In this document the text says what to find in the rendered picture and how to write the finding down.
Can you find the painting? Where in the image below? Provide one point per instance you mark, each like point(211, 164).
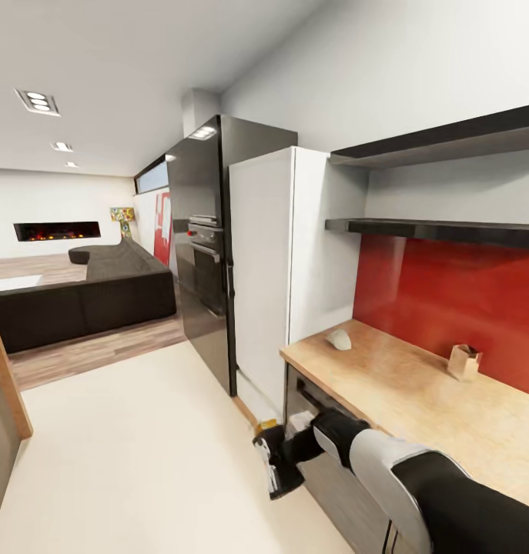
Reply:
point(163, 228)

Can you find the fixed window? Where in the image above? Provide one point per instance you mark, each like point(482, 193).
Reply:
point(152, 178)

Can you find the fridge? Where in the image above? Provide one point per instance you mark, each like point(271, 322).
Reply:
point(292, 278)

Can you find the paper coffee filter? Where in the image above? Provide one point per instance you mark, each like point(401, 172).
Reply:
point(339, 339)

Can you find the oven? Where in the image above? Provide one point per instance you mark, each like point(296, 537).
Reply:
point(208, 253)

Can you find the water glass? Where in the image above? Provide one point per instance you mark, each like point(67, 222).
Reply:
point(464, 362)

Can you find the gas fireplace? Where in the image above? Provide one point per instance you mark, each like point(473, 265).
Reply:
point(57, 230)

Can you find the dishwasher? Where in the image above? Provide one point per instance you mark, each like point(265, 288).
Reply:
point(338, 492)

